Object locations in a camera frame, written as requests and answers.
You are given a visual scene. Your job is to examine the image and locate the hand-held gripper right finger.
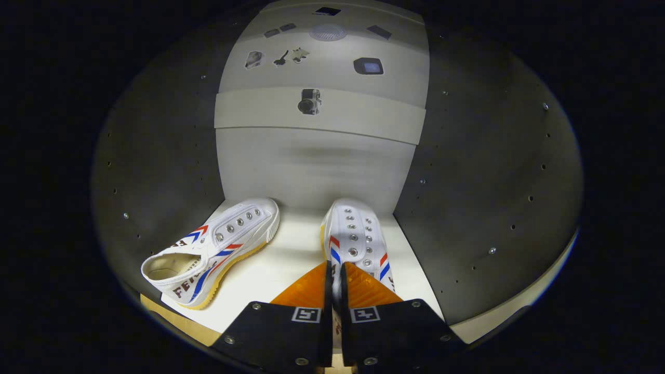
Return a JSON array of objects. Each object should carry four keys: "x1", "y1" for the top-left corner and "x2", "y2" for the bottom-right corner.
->
[{"x1": 340, "y1": 262, "x2": 466, "y2": 368}]

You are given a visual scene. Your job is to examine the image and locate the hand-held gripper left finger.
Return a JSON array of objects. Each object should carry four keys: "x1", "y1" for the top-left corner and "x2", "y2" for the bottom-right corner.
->
[{"x1": 210, "y1": 262, "x2": 333, "y2": 369}]

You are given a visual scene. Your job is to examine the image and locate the white striped shoe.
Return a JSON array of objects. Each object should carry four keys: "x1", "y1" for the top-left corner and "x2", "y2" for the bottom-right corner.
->
[
  {"x1": 141, "y1": 197, "x2": 281, "y2": 311},
  {"x1": 320, "y1": 197, "x2": 396, "y2": 350}
]

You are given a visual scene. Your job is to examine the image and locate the grey shoe cabinet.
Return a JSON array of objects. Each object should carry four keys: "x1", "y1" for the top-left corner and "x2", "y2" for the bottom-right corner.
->
[{"x1": 91, "y1": 0, "x2": 582, "y2": 346}]

